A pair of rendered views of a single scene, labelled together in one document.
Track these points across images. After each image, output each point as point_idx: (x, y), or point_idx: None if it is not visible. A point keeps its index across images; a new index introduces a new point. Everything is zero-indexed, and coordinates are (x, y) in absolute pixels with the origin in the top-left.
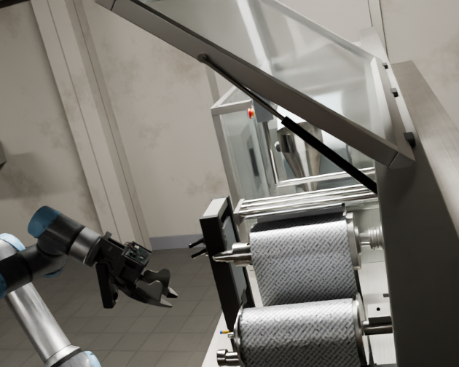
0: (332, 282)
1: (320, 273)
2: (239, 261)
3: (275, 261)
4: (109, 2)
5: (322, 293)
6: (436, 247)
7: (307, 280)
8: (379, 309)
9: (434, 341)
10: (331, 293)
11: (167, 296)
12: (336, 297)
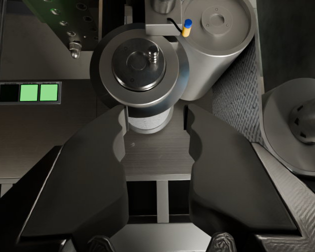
0: (218, 106)
1: (222, 116)
2: (311, 116)
3: (243, 132)
4: None
5: (222, 91)
6: None
7: (228, 106)
8: None
9: None
10: (219, 93)
11: (185, 113)
12: (218, 90)
